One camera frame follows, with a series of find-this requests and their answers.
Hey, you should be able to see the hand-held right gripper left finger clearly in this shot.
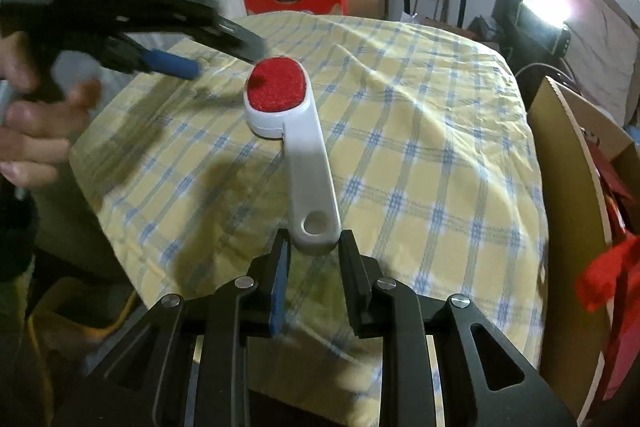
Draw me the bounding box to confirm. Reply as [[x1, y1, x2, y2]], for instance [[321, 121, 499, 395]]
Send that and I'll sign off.
[[85, 228, 293, 427]]

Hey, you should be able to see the yellow plaid tablecloth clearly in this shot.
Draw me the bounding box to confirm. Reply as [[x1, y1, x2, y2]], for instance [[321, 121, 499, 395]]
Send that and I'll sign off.
[[69, 12, 548, 427]]

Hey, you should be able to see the person's left hand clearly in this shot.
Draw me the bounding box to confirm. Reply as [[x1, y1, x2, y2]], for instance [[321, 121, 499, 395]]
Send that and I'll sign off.
[[0, 31, 102, 191]]

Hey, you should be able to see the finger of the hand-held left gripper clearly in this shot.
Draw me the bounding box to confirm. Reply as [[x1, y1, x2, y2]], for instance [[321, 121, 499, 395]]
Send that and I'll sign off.
[[106, 38, 201, 81], [191, 18, 269, 64]]

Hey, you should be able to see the red webbing strap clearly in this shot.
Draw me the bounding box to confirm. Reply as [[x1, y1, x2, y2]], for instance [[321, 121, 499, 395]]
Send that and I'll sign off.
[[575, 237, 640, 314]]

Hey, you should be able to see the large brown cardboard box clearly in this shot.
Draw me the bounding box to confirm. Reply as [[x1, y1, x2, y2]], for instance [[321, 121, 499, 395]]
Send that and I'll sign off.
[[527, 76, 640, 424]]

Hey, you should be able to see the white lint brush red pad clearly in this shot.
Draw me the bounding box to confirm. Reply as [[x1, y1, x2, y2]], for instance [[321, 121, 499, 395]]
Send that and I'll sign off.
[[242, 56, 342, 255]]

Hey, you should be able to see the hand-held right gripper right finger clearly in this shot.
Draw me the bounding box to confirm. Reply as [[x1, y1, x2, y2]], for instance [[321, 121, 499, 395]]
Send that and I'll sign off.
[[337, 229, 576, 427]]

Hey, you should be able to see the large beige sofa cushion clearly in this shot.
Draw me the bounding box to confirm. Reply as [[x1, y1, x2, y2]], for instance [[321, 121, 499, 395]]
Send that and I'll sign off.
[[567, 0, 640, 128]]

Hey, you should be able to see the white cable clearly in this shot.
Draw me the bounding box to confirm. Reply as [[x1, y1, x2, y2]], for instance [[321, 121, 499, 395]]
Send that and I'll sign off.
[[515, 62, 571, 80]]

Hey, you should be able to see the bright lamp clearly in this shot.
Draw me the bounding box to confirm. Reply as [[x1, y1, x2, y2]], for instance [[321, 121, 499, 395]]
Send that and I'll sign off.
[[517, 0, 573, 58]]

